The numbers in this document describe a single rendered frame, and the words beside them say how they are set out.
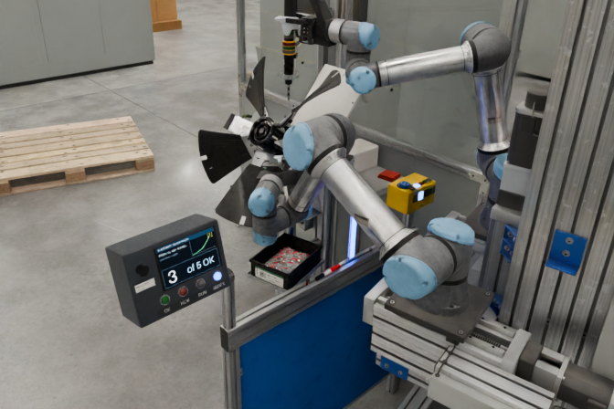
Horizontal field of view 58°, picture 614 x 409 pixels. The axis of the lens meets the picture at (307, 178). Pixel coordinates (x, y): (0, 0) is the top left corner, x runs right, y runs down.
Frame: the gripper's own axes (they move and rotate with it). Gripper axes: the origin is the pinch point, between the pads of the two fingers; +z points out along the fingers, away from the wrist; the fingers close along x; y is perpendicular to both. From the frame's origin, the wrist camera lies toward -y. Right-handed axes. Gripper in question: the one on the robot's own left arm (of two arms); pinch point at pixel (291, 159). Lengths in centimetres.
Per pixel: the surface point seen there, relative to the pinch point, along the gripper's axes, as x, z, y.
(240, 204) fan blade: 16.8, -2.4, 20.2
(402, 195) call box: 16.9, 6.0, -37.9
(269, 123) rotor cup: -8.0, 14.9, 11.1
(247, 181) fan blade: 10.3, 3.3, 18.6
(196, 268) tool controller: 1, -66, 10
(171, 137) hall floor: 98, 280, 186
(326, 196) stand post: 37, 43, -3
